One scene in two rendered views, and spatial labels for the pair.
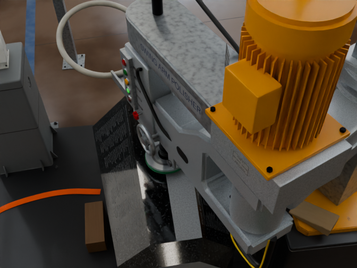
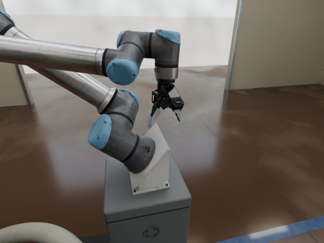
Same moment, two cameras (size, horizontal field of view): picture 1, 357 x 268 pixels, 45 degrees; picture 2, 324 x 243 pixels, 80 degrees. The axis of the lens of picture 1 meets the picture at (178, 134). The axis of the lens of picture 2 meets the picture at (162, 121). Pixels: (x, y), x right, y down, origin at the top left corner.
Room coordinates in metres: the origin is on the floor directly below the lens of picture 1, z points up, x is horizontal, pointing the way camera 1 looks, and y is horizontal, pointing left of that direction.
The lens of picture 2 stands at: (2.21, 0.38, 1.55)
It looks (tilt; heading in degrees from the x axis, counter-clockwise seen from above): 26 degrees down; 88
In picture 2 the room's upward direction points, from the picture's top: straight up
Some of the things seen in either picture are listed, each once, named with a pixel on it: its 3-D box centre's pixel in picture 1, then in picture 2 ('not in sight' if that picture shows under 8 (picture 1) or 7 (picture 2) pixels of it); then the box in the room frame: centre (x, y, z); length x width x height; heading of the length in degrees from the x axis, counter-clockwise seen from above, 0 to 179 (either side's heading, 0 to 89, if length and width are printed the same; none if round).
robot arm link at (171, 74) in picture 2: not in sight; (165, 72); (2.25, 1.12, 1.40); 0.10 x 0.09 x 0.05; 25
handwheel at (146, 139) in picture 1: (153, 136); not in sight; (1.21, 0.11, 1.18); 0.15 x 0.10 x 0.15; 30
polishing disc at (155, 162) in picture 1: (166, 154); not in sight; (1.38, 0.06, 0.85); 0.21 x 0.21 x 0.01
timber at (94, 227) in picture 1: (95, 226); not in sight; (1.43, 0.55, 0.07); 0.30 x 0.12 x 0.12; 8
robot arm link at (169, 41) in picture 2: not in sight; (166, 48); (2.25, 1.12, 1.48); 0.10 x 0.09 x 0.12; 171
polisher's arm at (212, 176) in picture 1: (211, 152); not in sight; (1.03, -0.12, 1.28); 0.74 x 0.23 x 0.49; 30
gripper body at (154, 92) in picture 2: not in sight; (164, 92); (2.25, 1.13, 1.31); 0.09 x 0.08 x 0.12; 115
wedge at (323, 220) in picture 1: (313, 214); not in sight; (1.04, -0.62, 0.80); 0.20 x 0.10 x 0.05; 51
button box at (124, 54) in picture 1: (130, 80); not in sight; (1.38, 0.20, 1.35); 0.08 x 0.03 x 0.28; 30
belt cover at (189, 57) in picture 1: (210, 83); not in sight; (1.07, -0.11, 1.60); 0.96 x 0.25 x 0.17; 30
